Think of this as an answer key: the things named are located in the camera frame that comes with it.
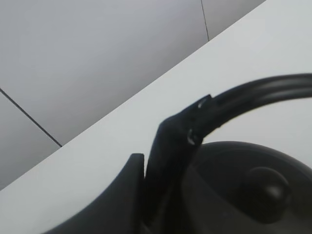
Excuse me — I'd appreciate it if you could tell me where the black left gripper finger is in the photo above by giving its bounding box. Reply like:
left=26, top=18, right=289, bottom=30
left=47, top=154, right=144, bottom=234

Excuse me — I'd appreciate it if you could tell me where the black teapot kettle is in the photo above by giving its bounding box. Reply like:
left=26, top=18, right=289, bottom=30
left=141, top=73, right=312, bottom=234

